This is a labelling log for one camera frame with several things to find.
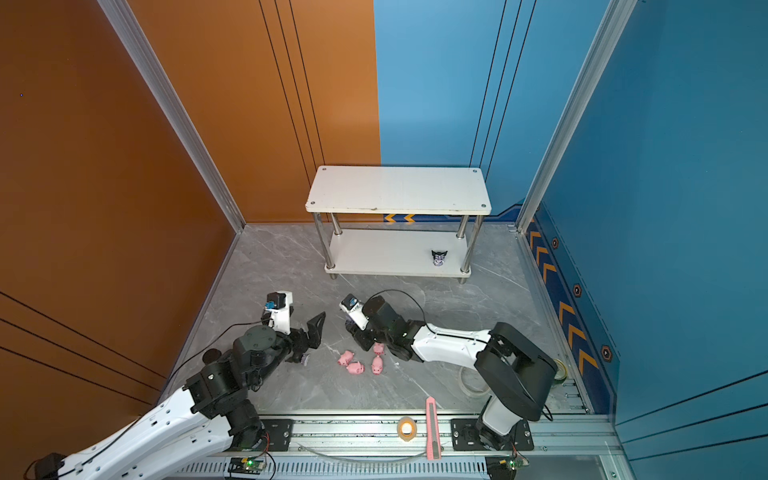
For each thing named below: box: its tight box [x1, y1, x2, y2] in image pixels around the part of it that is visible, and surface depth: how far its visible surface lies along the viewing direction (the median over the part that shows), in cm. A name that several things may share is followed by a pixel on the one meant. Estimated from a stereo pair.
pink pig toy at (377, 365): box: [371, 355, 383, 376], surface depth 85 cm
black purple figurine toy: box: [431, 250, 448, 267], surface depth 98 cm
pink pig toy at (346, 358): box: [337, 350, 355, 366], surface depth 86 cm
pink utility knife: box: [426, 396, 441, 460], surface depth 75 cm
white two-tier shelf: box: [305, 166, 492, 284], surface depth 100 cm
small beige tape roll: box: [397, 416, 417, 442], surface depth 76 cm
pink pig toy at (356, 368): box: [346, 361, 366, 375], surface depth 84 cm
